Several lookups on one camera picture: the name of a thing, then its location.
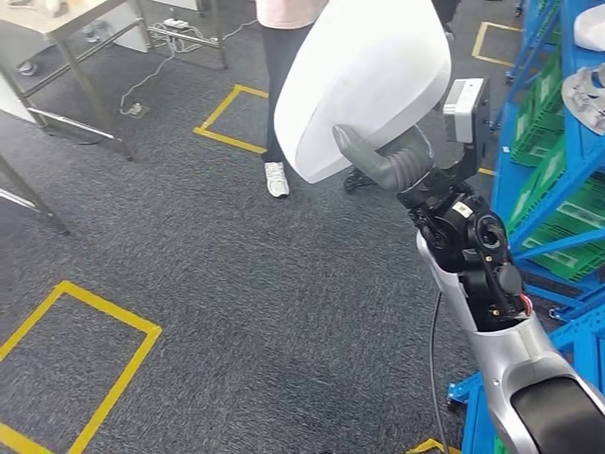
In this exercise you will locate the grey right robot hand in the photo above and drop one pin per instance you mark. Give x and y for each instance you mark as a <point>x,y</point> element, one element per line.
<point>369,166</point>

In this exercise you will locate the white plastic shell part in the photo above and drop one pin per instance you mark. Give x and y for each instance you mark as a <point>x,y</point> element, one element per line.
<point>363,75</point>

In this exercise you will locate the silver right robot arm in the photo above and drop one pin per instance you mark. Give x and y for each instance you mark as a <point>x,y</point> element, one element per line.
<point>520,363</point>

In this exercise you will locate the small white plastic part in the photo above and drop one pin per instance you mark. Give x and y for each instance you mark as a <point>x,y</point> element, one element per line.
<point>593,28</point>

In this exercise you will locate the black ribbed caster base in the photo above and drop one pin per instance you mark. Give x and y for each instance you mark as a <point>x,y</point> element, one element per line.
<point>359,180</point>

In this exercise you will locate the person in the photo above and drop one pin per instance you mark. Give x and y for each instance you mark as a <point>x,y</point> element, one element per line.
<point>278,75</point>
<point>446,12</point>

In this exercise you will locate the yellow floor tape outline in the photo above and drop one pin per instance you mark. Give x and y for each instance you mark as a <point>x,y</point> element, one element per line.
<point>109,307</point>
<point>486,171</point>
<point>491,60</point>
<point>430,446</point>
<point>227,140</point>

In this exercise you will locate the green plastic crate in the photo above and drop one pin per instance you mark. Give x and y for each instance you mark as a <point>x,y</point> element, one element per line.
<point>567,244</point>
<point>538,119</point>

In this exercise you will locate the white power strip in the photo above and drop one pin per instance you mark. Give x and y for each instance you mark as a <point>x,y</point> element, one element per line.
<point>176,24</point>

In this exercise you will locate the grey wheel cover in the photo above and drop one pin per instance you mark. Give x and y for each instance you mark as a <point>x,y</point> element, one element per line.
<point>586,94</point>

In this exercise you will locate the steel floor socket box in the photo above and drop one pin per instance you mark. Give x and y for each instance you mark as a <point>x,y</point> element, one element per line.
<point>136,110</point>

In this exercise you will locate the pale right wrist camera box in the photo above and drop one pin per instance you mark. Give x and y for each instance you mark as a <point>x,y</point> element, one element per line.
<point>461,110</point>

